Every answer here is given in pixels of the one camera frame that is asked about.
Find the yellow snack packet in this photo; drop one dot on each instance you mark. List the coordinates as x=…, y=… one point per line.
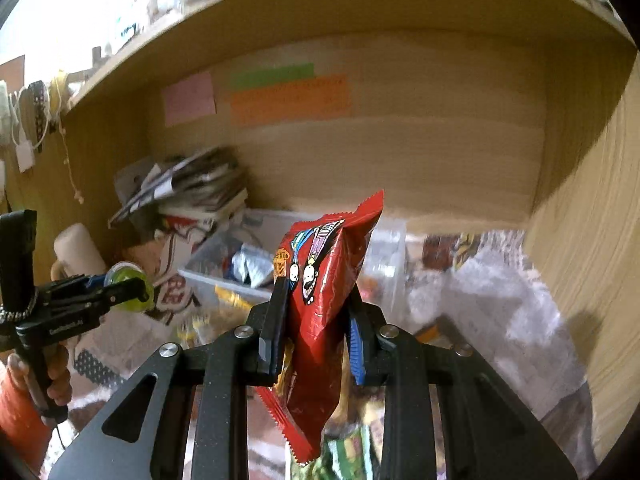
x=232, y=297

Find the clear plastic bag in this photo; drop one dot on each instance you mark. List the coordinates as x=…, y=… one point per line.
x=490, y=310

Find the pink sticky note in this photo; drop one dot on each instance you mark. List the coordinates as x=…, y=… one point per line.
x=189, y=99

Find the green jelly cup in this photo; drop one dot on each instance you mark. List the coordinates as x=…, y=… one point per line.
x=131, y=274

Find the clear plastic container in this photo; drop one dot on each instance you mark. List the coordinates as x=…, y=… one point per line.
x=260, y=225

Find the black patterned headband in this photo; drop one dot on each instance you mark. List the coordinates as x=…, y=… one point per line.
x=37, y=110

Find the green snack packet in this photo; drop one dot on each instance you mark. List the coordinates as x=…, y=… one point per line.
x=350, y=452

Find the pile of papers and booklets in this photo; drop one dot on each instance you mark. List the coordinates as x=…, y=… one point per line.
x=195, y=180

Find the orange sticky note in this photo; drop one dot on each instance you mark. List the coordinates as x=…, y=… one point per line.
x=290, y=102

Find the silver snack packet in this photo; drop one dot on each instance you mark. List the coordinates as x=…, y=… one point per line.
x=252, y=265

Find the yellow headband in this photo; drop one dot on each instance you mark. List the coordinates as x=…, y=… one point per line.
x=59, y=90

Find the red snack packet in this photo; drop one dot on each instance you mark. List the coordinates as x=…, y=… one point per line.
x=320, y=320

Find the person's left hand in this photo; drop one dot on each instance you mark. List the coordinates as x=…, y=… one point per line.
x=62, y=380

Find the green sticky note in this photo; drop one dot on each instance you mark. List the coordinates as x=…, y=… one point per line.
x=272, y=75

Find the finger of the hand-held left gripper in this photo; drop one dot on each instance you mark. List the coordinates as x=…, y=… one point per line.
x=125, y=291
x=97, y=282

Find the wooden shelf unit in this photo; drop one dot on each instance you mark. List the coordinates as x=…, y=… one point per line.
x=400, y=160

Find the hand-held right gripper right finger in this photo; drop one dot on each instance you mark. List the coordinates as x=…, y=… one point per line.
x=357, y=355

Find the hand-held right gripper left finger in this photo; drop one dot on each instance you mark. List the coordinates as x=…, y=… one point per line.
x=274, y=332

